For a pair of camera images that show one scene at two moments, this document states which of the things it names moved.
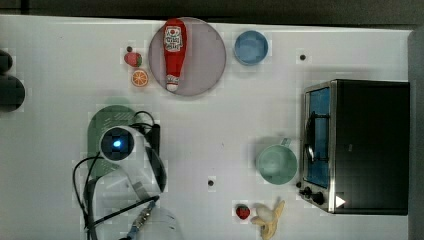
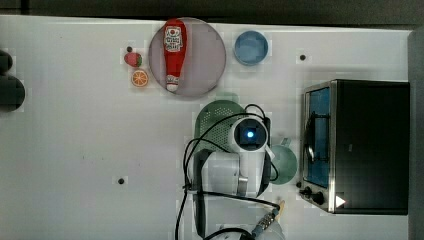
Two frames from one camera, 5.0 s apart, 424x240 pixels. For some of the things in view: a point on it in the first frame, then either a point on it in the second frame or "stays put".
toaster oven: x=356 y=141 stays put
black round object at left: x=12 y=91 stays put
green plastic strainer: x=100 y=120 to x=208 y=115
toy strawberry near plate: x=133 y=58 stays put
